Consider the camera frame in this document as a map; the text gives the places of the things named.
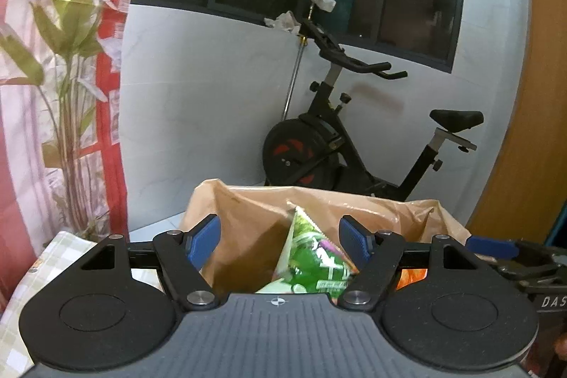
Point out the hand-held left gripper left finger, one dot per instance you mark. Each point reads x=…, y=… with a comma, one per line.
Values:
x=203, y=240

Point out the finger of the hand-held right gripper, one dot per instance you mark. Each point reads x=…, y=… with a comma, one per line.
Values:
x=540, y=276
x=491, y=247

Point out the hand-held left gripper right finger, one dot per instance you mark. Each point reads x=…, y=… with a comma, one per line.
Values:
x=354, y=238

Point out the plastic-lined cardboard box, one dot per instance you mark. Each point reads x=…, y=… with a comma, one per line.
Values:
x=239, y=236

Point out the green snack packet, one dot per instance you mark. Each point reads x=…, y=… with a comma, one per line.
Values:
x=310, y=258

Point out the orange snack packet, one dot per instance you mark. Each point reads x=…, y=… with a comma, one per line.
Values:
x=409, y=277

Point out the black exercise bike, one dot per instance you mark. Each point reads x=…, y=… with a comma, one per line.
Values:
x=305, y=152

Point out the wooden door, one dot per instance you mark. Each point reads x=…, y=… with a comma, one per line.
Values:
x=522, y=116

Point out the metal rod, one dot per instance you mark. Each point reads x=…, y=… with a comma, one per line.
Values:
x=294, y=72

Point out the green checked tablecloth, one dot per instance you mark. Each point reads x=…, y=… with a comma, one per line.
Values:
x=26, y=285

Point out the crumpled white cloth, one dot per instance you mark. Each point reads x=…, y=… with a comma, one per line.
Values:
x=283, y=21

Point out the red leaf-print curtain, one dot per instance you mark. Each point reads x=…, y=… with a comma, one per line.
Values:
x=66, y=50

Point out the teal door frame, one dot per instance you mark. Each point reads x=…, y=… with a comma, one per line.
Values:
x=558, y=229

